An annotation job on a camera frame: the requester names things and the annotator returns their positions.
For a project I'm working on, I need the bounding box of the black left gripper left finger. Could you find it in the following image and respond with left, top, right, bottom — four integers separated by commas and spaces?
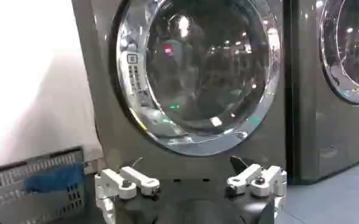
94, 156, 161, 224

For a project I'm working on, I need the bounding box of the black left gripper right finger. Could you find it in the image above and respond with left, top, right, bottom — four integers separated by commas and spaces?
224, 155, 288, 220

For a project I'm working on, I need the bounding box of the blue cloth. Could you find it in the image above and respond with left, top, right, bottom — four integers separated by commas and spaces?
23, 164, 85, 194

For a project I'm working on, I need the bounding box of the grey plastic laundry basket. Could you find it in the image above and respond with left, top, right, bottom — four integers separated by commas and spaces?
0, 145, 87, 224

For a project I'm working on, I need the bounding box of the grey dryer with sticker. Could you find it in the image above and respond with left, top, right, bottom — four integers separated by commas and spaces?
71, 0, 287, 180

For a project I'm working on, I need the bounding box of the round glass door with sticker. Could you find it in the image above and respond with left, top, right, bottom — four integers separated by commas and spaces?
110, 0, 282, 157

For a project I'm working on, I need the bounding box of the round glass dryer door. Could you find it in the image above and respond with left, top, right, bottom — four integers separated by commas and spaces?
318, 0, 359, 106

